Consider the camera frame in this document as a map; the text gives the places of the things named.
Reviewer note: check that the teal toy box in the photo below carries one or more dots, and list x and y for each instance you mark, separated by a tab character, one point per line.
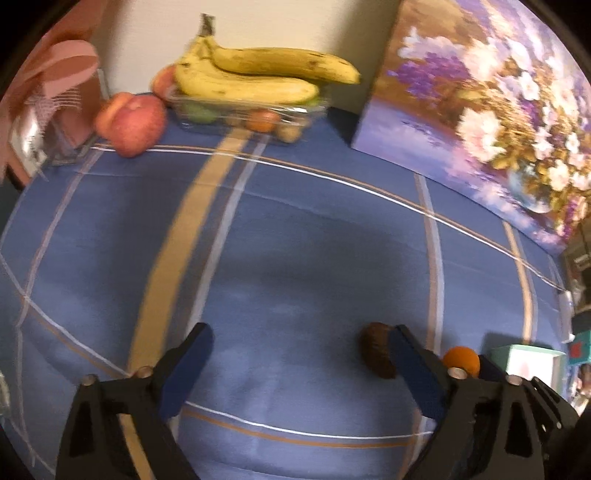
579	350

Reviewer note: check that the clear plastic fruit container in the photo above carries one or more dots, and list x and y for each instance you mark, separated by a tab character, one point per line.
284	124

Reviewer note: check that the flower painting canvas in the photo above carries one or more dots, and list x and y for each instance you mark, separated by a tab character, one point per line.
484	98

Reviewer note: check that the red apple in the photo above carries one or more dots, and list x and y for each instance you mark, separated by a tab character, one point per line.
138	125

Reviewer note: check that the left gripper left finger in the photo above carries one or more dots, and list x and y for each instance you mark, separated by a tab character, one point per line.
93	445

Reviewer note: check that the orange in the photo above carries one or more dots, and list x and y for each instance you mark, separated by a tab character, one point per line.
464	358

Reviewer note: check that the white tray green rim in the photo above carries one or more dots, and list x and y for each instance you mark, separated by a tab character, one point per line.
529	361

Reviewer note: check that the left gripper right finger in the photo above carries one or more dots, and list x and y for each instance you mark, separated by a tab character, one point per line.
453	450

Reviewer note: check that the yellow banana bunch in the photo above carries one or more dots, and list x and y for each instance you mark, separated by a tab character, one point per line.
265	75

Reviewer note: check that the blue plaid tablecloth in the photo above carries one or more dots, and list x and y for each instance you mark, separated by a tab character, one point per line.
287	252

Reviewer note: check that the peach coloured apple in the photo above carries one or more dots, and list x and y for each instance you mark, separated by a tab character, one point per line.
107	112

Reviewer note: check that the white power strip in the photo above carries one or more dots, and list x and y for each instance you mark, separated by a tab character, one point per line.
565	308

